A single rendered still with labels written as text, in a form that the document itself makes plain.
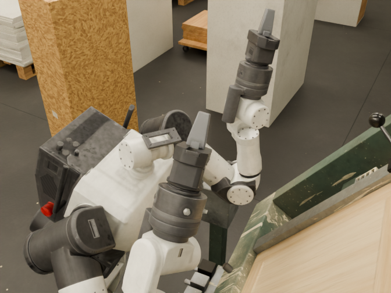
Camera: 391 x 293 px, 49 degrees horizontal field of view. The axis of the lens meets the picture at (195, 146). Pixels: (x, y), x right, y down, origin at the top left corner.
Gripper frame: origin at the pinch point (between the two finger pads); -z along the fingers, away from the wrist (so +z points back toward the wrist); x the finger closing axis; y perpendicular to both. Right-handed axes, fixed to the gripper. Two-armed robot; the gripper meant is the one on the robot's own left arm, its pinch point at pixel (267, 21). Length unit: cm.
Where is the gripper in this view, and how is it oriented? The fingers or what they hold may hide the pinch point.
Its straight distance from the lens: 110.2
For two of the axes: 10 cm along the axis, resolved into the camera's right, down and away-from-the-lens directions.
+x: 1.6, 4.4, -8.9
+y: -9.7, -1.0, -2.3
